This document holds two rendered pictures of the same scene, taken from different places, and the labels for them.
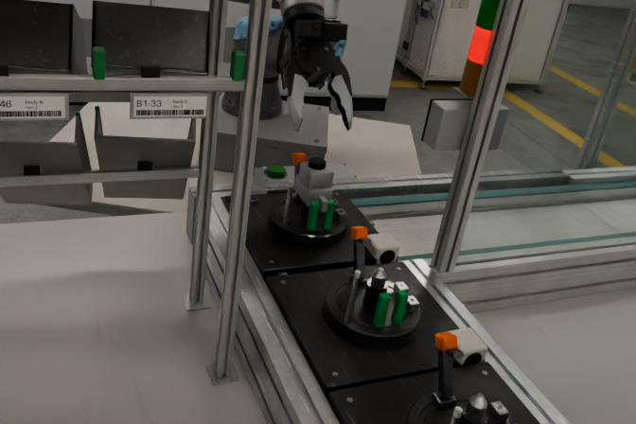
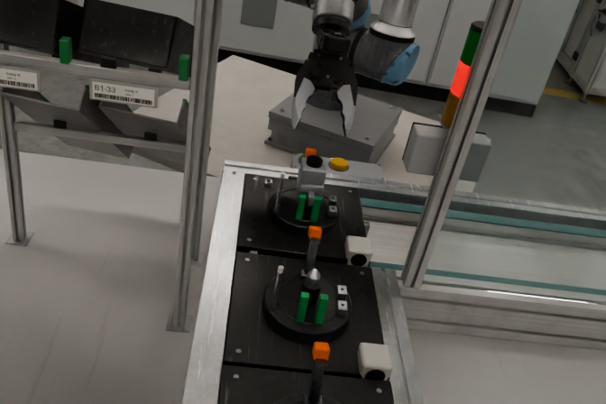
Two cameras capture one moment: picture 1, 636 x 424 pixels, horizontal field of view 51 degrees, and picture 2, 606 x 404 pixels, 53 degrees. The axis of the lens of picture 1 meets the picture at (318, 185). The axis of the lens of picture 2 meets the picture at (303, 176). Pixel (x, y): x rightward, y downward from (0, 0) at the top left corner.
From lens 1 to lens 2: 33 cm
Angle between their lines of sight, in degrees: 18
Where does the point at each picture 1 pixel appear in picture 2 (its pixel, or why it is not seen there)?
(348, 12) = not seen: hidden behind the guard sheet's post
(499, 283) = (471, 311)
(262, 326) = (207, 292)
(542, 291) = (524, 331)
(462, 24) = not seen: outside the picture
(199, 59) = (161, 57)
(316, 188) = (308, 184)
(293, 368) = (212, 335)
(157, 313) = (157, 260)
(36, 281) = (81, 211)
